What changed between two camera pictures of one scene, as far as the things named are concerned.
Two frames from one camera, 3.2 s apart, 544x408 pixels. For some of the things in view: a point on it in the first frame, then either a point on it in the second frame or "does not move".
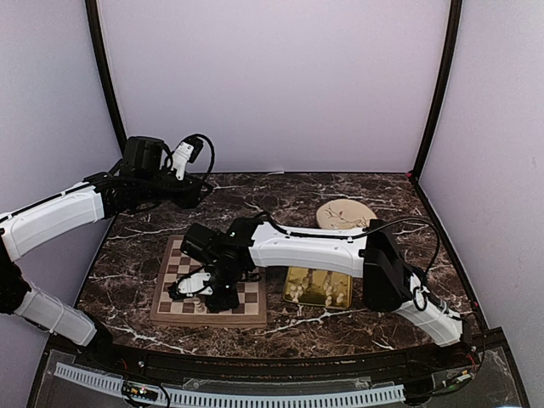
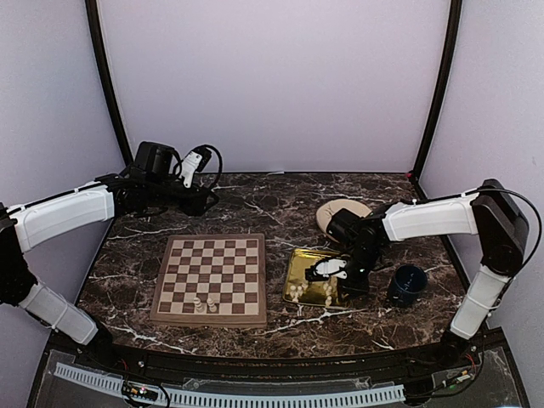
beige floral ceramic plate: [344, 213] does not move
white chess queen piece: [198, 306] does not move
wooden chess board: [166, 309] does not move
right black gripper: [217, 304] → [357, 289]
